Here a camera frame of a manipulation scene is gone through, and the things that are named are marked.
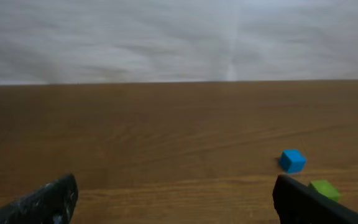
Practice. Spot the green cube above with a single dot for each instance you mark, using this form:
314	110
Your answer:
326	189

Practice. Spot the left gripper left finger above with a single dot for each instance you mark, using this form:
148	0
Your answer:
45	203

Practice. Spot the blue cube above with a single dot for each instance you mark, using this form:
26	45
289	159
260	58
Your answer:
292	161

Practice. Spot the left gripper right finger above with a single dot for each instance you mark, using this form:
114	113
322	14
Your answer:
300	205

